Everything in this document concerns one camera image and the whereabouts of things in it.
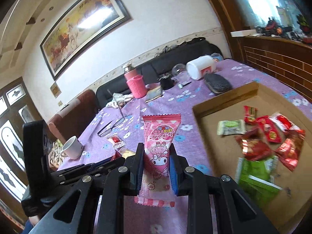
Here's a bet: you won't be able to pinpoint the shallow cardboard box tray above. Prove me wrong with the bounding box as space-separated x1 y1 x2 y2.
192 82 311 233

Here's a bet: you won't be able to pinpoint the pale green white packet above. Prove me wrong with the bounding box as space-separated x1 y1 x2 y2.
217 119 246 136

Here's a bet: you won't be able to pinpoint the wooden brick-pattern counter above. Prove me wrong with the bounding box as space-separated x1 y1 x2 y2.
239 36 312 101

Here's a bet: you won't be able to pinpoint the brown chair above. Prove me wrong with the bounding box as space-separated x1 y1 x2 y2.
48 90 99 143

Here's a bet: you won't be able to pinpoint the pink cartoon snack packet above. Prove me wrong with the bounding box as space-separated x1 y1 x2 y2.
134 113 181 208

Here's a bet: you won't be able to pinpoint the purple floral tablecloth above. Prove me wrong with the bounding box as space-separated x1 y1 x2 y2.
56 59 311 233

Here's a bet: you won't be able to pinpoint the black leather sofa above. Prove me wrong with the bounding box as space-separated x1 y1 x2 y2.
96 37 222 108

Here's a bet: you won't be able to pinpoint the yellow biscuit clear packet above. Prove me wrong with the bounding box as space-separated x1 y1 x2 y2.
115 148 135 159

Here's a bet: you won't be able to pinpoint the framed horse painting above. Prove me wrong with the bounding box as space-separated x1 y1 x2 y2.
40 0 131 80

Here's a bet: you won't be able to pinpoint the black rimmed eyeglasses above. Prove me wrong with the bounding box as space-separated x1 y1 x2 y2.
97 89 125 137

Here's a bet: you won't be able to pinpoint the red white snack packet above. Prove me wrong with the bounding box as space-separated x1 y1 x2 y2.
268 113 301 134

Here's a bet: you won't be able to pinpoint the small notebook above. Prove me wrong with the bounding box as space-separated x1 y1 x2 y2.
145 86 163 103

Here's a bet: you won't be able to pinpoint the black textured glasses case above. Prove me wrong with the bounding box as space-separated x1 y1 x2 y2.
204 73 233 95

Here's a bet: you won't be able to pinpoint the white plastic jar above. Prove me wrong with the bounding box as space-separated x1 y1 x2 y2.
186 55 216 80

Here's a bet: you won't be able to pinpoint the white crumpled cloth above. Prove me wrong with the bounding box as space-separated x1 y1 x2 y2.
106 93 134 109

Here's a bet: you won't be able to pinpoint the clear glass cup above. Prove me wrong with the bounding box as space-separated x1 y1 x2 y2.
172 63 190 84

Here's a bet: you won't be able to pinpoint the dark red foil snack bag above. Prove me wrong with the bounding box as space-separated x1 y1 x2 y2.
275 129 306 172

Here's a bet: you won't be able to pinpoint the pink knit-sleeved thermos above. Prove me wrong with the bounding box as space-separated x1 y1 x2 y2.
122 62 147 99

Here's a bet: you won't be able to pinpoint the small black lighter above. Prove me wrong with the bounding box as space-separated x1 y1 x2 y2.
177 81 191 89

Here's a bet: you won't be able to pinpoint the small white red packet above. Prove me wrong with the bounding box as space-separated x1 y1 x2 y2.
107 134 126 150

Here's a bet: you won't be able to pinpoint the white flat box on counter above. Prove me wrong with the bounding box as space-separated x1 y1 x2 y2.
230 29 256 37

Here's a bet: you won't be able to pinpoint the small red candy packet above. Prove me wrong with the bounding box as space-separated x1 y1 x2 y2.
244 106 258 125

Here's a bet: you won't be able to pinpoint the green foil snack bag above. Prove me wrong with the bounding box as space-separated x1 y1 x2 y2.
234 156 279 184

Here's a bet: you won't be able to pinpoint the white ceramic mug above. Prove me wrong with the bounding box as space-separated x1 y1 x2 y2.
60 136 84 160

